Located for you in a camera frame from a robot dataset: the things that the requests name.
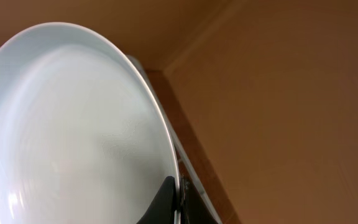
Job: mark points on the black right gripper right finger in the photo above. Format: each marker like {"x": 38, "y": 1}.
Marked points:
{"x": 192, "y": 208}

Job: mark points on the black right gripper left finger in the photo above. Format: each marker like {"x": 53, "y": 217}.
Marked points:
{"x": 162, "y": 208}

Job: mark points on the light blue plate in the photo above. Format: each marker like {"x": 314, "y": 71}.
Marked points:
{"x": 73, "y": 130}

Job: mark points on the grey dishwasher rack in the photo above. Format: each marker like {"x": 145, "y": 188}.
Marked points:
{"x": 172, "y": 133}

